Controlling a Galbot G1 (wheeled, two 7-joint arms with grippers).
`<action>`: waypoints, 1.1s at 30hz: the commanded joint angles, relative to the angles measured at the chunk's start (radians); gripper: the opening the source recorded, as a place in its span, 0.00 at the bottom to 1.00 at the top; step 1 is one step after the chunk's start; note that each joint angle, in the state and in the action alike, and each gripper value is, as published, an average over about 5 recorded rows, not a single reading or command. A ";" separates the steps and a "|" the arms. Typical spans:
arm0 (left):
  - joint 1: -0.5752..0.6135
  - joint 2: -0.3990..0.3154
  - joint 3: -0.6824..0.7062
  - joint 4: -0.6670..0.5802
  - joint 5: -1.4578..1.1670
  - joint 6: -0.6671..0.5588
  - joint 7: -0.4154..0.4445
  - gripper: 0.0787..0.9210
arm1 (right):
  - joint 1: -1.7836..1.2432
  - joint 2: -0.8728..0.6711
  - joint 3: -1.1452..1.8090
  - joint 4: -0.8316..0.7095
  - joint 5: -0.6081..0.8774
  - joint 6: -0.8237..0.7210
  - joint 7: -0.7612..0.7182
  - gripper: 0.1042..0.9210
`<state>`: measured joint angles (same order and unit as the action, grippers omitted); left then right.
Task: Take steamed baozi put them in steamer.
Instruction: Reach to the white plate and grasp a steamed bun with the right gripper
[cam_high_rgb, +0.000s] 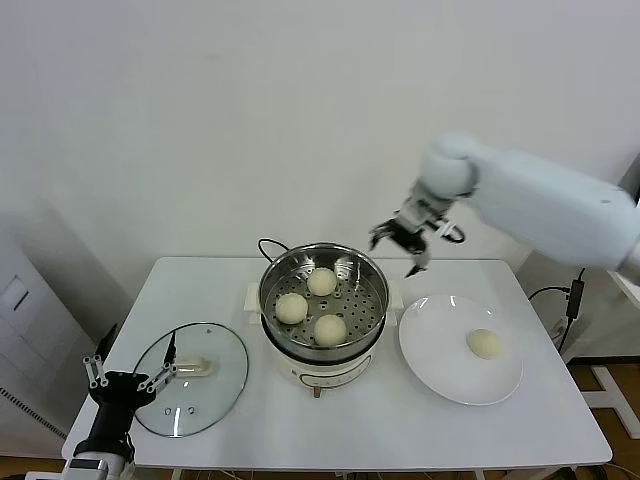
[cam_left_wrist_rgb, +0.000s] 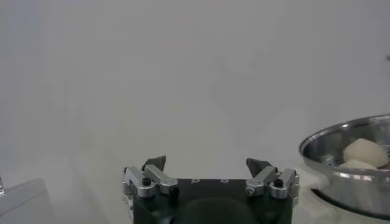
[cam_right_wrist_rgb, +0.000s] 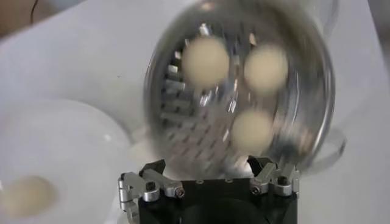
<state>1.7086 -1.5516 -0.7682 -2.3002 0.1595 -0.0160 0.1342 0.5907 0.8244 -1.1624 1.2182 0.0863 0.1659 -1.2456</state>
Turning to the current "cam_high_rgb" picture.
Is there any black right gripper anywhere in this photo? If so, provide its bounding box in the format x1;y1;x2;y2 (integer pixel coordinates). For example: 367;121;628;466
368;217;431;279

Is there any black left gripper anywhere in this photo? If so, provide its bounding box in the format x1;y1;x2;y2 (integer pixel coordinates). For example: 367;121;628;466
82;323;179;409

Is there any white steamed baozi bun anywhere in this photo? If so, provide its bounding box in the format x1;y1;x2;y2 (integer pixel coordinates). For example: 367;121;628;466
306;267;339;297
275;293;309;325
466;328;502;360
313;313;348;347

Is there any round glass pot lid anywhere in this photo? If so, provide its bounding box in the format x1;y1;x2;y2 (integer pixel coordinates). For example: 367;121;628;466
130;322;250;440

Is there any perforated steel steamer basket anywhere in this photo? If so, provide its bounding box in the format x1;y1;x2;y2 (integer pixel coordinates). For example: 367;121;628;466
258;242;390;359

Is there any large white round plate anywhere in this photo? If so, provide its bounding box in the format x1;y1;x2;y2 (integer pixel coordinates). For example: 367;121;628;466
398;294;525;406

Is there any white storage cabinet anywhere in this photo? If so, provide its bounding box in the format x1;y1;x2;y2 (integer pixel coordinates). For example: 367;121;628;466
0;227;107;441

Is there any cream electric cooker pot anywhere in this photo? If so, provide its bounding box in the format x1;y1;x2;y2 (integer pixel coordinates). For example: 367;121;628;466
243;279;404;400

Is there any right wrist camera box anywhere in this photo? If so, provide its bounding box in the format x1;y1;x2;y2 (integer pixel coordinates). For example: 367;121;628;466
402;192;446;231

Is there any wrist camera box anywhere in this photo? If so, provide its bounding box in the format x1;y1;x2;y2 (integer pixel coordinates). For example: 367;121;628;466
402;192;446;231
60;452;109;480

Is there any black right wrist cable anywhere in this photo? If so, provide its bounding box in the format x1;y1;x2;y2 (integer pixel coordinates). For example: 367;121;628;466
432;217;467;245

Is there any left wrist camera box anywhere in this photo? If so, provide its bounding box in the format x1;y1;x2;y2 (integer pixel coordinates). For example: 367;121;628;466
60;452;109;480

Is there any black cooker power cord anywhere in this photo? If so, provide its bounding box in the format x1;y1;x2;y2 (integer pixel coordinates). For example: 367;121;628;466
257;238;294;264

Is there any black power adapter cable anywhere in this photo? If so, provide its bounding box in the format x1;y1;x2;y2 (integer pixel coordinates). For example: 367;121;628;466
527;267;587;354

